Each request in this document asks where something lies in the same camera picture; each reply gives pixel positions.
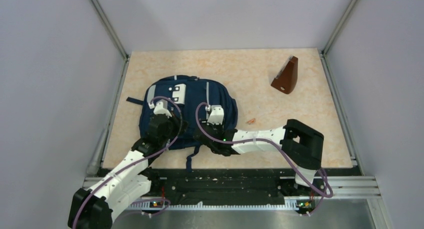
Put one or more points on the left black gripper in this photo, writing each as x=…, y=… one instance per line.
x=176, y=121

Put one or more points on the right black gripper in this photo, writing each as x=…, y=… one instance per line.
x=220, y=126

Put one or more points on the navy blue student backpack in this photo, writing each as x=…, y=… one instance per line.
x=188, y=92

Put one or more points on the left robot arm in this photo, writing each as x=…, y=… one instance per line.
x=100, y=205

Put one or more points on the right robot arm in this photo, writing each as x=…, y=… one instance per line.
x=299, y=144

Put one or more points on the brown wooden metronome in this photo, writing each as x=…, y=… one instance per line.
x=286, y=79

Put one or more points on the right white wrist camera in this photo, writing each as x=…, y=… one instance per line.
x=215, y=114

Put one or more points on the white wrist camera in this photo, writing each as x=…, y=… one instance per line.
x=160, y=108
x=215, y=114

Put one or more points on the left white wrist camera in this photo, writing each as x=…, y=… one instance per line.
x=160, y=108

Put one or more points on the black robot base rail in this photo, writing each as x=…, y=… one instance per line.
x=225, y=187

